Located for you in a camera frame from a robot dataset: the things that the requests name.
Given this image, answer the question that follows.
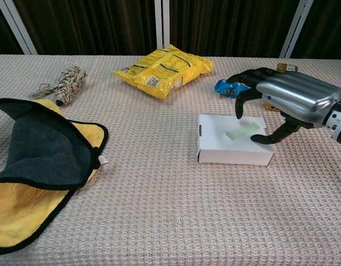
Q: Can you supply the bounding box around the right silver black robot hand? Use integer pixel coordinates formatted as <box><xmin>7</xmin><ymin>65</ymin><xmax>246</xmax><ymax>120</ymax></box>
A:
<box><xmin>226</xmin><ymin>67</ymin><xmax>341</xmax><ymax>145</ymax></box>

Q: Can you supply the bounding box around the pale green strip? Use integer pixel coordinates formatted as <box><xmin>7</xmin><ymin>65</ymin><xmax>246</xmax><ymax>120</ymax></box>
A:
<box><xmin>225</xmin><ymin>122</ymin><xmax>261</xmax><ymax>141</ymax></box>

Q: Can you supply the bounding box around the white cardboard box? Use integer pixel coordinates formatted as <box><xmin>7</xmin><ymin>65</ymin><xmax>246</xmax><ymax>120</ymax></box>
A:
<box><xmin>196</xmin><ymin>114</ymin><xmax>275</xmax><ymax>166</ymax></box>

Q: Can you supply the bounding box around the blue snack packet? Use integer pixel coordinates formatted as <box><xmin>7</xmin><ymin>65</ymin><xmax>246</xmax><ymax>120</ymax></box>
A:
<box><xmin>214</xmin><ymin>79</ymin><xmax>254</xmax><ymax>99</ymax></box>

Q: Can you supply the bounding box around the dark pleated partition screen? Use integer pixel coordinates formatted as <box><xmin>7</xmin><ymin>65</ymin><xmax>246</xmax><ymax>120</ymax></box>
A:
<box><xmin>0</xmin><ymin>0</ymin><xmax>38</xmax><ymax>56</ymax></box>
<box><xmin>155</xmin><ymin>0</ymin><xmax>315</xmax><ymax>59</ymax></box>
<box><xmin>0</xmin><ymin>0</ymin><xmax>163</xmax><ymax>56</ymax></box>
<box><xmin>279</xmin><ymin>0</ymin><xmax>341</xmax><ymax>60</ymax></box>

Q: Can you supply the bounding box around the yellow snack bag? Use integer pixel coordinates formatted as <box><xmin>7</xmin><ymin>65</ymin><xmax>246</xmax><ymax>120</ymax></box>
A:
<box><xmin>112</xmin><ymin>44</ymin><xmax>216</xmax><ymax>100</ymax></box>

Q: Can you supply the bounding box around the beige waffle tablecloth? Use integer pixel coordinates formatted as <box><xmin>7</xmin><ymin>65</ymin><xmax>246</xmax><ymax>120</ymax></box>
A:
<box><xmin>0</xmin><ymin>53</ymin><xmax>341</xmax><ymax>266</ymax></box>

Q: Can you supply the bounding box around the twine bundle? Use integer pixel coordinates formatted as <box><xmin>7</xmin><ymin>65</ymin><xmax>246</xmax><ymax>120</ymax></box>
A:
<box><xmin>30</xmin><ymin>64</ymin><xmax>88</xmax><ymax>108</ymax></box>

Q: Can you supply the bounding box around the yellow and black cloth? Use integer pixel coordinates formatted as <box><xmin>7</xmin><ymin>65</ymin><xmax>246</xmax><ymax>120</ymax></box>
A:
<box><xmin>0</xmin><ymin>98</ymin><xmax>110</xmax><ymax>255</ymax></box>

